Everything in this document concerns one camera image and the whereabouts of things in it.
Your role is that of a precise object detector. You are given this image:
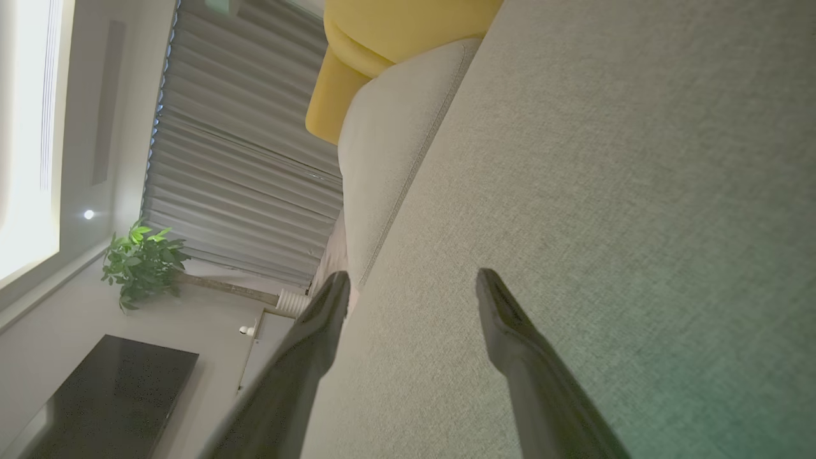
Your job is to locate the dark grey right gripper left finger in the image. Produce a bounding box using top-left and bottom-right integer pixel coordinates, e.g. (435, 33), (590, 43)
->
(201, 271), (351, 459)

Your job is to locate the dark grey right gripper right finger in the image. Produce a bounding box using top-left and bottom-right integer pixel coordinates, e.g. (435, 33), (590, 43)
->
(476, 268), (632, 459)

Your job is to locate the grey low tv cabinet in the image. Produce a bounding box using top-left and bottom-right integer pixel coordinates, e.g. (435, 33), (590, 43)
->
(237, 309), (298, 393)

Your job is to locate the green potted tree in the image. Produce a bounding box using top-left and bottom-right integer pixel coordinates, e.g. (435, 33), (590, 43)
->
(101, 219), (281, 313)

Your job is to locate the large grey sofa seat cushion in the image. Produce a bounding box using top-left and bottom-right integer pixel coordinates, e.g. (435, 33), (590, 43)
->
(300, 0), (816, 459)

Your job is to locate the grey pleated curtain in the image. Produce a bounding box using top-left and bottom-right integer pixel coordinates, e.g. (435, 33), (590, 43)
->
(141, 0), (345, 288)

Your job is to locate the medium grey sofa seat cushion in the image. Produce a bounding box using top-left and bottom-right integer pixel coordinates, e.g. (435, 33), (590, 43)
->
(337, 38), (483, 291)

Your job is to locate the narrow yellow sofa backrest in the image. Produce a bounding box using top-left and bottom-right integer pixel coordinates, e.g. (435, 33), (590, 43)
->
(305, 46), (374, 145)

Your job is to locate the wide yellow sofa backrest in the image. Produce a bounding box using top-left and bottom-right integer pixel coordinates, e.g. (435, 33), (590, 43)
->
(323, 0), (504, 64)

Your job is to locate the black wall television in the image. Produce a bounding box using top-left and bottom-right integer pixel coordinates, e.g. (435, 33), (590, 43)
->
(16, 335), (200, 459)

